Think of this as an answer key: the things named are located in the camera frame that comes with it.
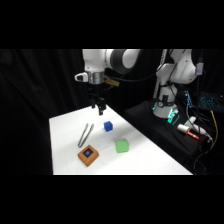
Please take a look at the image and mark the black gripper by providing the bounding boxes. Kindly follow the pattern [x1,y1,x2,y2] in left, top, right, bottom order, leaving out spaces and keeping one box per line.
[87,82,107,117]

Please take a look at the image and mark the blue cube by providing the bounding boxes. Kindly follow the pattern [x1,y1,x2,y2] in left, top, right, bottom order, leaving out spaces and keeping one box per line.
[103,120,114,132]

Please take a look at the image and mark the green cube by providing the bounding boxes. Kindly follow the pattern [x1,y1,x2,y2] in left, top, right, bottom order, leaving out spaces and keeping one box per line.
[114,138,130,154]

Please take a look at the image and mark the metal tweezers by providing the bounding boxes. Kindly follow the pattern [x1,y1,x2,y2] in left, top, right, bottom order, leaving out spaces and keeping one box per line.
[77,122,95,149]

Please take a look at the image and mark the orange square box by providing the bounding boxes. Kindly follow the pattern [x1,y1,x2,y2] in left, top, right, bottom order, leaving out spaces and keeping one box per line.
[77,145,100,168]

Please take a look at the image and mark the black curtain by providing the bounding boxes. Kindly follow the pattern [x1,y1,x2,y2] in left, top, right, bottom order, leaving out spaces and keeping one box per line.
[0,49,224,176]

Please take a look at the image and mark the black robot stand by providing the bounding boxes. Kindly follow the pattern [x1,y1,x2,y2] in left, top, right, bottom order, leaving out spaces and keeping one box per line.
[123,99,214,168]

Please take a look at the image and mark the white red marker tool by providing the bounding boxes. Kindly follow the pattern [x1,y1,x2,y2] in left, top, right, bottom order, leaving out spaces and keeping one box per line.
[176,123,201,141]

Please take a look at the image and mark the backlit keyboard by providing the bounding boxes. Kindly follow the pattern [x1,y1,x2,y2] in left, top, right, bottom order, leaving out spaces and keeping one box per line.
[198,93,223,110]

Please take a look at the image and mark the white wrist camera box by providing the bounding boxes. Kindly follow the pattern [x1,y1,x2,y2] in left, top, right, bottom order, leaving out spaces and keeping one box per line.
[74,72,90,84]

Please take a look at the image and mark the yellow cable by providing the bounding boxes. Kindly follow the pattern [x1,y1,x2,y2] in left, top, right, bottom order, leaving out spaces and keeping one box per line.
[207,110,220,144]

